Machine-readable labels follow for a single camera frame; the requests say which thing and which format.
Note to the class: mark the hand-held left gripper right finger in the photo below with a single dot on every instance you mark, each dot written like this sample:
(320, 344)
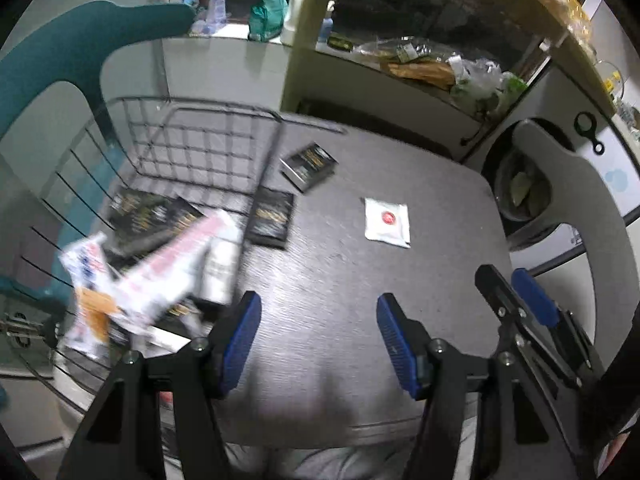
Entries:
(397, 347)

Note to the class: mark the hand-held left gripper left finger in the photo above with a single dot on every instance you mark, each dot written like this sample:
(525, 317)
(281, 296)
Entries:
(240, 347)

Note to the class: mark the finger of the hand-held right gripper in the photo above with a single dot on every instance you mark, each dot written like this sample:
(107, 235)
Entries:
(535, 295)
(497, 290)

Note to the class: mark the white packet red print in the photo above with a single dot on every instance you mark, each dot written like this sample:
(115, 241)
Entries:
(170, 265)

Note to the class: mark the white wipe packet red circle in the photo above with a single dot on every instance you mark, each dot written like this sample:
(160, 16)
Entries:
(387, 220)

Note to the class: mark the white snack packet orange picture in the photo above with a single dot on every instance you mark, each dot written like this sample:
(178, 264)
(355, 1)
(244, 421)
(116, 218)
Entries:
(90, 290)

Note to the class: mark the round grey bin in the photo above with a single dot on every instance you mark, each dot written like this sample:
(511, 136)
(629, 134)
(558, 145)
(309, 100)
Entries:
(522, 190)

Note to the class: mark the grey chair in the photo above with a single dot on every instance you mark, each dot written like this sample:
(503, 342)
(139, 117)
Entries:
(585, 200)

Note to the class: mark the person's grey trousers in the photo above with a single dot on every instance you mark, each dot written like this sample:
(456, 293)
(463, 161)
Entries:
(320, 462)

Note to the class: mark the green white plastic bag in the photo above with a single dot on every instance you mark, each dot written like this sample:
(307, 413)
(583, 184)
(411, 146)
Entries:
(480, 90)

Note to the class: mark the clear plastic bag brown contents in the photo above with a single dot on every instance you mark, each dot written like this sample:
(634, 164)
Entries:
(420, 67)

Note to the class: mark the beige shelf unit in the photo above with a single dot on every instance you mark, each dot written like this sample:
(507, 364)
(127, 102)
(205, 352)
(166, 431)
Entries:
(305, 75)

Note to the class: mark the small dark tin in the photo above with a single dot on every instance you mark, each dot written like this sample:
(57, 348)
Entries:
(340, 41)

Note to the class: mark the blue bottle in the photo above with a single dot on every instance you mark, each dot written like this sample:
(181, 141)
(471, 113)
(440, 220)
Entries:
(326, 27)

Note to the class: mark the white bottle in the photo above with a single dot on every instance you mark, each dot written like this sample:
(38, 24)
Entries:
(296, 15)

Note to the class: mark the clear spray bottle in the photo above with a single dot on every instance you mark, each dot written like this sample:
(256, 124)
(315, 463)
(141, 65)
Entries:
(217, 7)

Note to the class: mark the teal chair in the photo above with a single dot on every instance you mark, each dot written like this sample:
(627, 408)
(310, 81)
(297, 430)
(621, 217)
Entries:
(50, 55)

